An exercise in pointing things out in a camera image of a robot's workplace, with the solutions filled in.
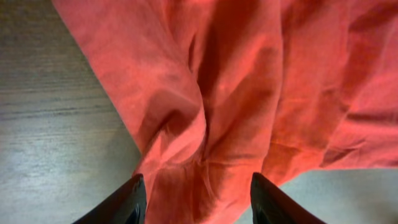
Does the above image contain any orange t-shirt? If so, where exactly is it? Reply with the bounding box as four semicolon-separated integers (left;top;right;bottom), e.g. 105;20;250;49
54;0;397;223

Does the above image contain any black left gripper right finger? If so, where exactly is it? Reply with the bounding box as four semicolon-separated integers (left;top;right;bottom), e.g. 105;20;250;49
250;172;325;224

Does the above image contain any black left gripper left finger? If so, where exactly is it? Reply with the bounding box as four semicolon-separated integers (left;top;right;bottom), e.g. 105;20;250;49
73;174;147;224

